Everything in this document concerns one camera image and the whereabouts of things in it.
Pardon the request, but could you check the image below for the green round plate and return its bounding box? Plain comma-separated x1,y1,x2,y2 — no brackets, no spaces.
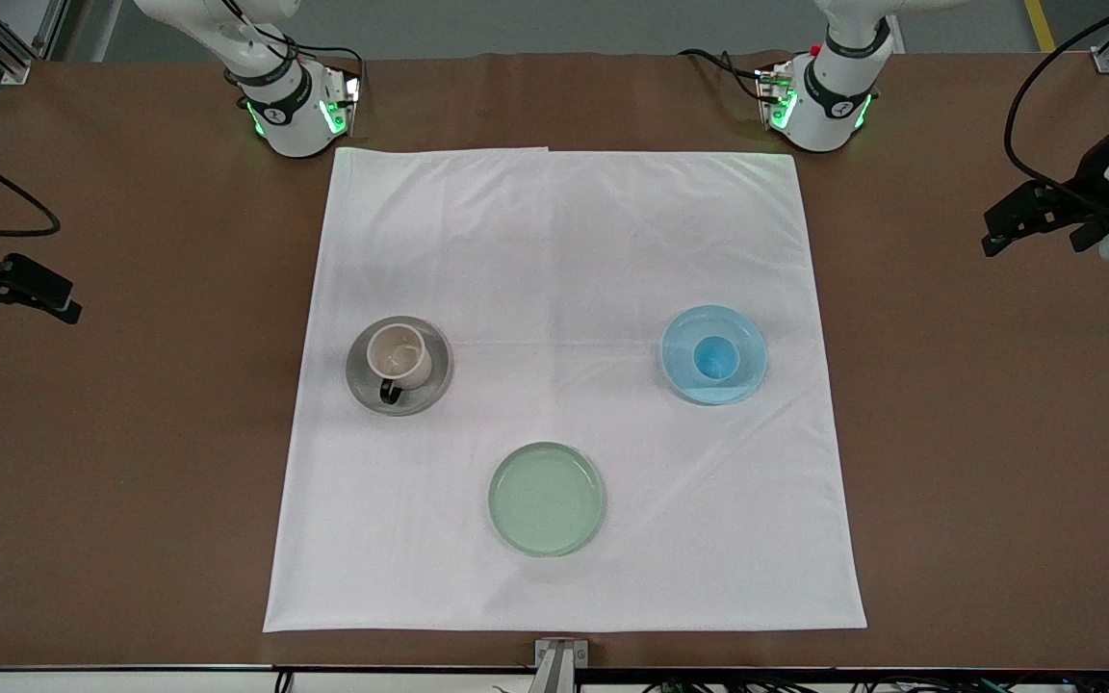
488,442,606,557

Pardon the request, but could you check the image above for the gray metal table bracket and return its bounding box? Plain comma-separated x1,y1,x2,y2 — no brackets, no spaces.
533,638,590,693

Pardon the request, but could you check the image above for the gray round plate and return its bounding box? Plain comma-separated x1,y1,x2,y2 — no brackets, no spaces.
345,316,453,417

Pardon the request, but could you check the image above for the white mug with black handle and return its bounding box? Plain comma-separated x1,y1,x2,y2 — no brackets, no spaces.
367,323,434,405

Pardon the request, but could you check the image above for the white square cloth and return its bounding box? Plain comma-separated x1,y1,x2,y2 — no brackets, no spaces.
263,146,868,633

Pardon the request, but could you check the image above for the blue round plate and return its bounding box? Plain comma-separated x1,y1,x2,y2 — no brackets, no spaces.
659,305,769,406

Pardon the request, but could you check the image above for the black left arm base cable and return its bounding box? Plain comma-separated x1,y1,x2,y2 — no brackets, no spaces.
677,47,769,103

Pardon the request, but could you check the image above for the blue plastic cup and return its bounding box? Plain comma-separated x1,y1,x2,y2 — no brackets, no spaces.
690,334,743,385

